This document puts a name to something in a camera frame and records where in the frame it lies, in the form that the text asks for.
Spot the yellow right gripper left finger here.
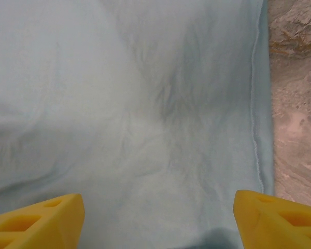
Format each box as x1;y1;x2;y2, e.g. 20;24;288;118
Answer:
0;193;85;249

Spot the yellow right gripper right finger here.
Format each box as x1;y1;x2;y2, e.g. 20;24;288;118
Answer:
234;189;311;249

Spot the light blue printed t-shirt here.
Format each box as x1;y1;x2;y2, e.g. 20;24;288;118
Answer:
0;0;275;249

